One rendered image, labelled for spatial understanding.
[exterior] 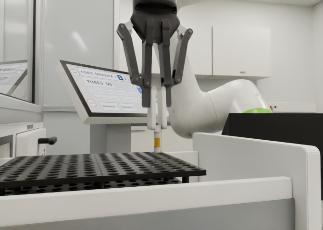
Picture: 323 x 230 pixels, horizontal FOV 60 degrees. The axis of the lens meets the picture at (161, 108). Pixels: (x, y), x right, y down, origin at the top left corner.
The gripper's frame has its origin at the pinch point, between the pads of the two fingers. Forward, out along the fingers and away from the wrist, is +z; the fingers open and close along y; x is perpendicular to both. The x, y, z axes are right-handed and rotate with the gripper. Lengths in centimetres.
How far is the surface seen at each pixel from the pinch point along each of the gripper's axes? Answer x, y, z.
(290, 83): 328, 313, -48
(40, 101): 39.1, -23.0, -3.4
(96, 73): 85, -5, -19
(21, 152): 8.8, -22.2, 7.3
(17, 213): -20.8, -17.0, 8.9
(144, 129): 281, 61, 16
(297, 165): -21.3, 9.0, 6.7
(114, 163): -9.4, -8.2, 7.2
